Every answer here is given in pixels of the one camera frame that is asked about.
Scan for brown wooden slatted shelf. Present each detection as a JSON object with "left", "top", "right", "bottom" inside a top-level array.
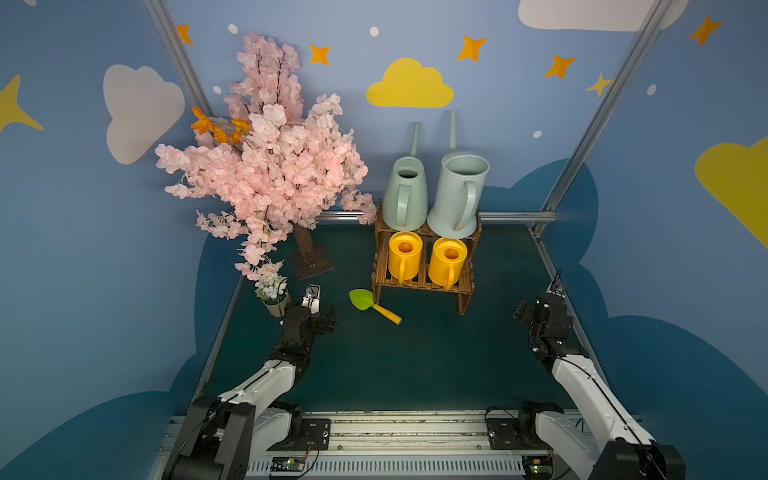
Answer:
[{"left": 372, "top": 201, "right": 482, "bottom": 316}]

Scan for yellow watering can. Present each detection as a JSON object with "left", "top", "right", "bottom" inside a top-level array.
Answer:
[
  {"left": 388, "top": 232, "right": 423, "bottom": 284},
  {"left": 428, "top": 238, "right": 468, "bottom": 291}
]

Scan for small mint green watering can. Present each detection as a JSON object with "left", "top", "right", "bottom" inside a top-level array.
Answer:
[{"left": 382, "top": 123, "right": 428, "bottom": 232}]

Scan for large mint green watering can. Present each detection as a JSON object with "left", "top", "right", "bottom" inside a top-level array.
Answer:
[{"left": 427, "top": 111, "right": 490, "bottom": 239}]

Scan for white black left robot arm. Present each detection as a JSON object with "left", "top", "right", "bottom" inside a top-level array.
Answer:
[{"left": 162, "top": 304, "right": 336, "bottom": 479}]

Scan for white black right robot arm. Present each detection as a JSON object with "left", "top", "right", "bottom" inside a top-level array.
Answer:
[{"left": 514, "top": 289, "right": 687, "bottom": 479}]

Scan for white flowers in pot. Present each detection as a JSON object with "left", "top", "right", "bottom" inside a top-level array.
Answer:
[{"left": 256, "top": 274, "right": 291, "bottom": 318}]

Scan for pink blossom artificial tree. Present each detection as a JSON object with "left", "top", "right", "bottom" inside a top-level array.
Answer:
[{"left": 155, "top": 32, "right": 377, "bottom": 282}]

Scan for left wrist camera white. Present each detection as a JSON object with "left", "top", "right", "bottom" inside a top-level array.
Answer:
[{"left": 301, "top": 284, "right": 321, "bottom": 315}]

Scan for green trowel yellow handle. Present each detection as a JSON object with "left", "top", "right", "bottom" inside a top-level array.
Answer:
[{"left": 349, "top": 289, "right": 402, "bottom": 325}]

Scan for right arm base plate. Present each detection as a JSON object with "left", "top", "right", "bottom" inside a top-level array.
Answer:
[{"left": 485, "top": 417, "right": 549, "bottom": 451}]

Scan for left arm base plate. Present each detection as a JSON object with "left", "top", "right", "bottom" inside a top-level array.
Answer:
[{"left": 269, "top": 418, "right": 332, "bottom": 451}]

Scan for aluminium back frame rail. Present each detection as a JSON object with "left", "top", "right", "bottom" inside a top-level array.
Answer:
[{"left": 317, "top": 210, "right": 557, "bottom": 224}]

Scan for aluminium frame rail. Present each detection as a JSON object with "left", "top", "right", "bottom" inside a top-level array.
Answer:
[
  {"left": 317, "top": 210, "right": 557, "bottom": 224},
  {"left": 146, "top": 410, "right": 637, "bottom": 480}
]

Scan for aluminium front frame rail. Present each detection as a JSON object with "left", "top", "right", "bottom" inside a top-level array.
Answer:
[{"left": 146, "top": 410, "right": 637, "bottom": 480}]

